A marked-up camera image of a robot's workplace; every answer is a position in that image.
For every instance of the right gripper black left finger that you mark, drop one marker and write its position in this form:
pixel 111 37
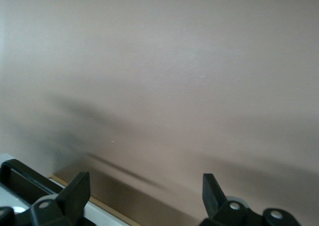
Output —
pixel 74 196

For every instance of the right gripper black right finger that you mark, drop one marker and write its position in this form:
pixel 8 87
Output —
pixel 214 201

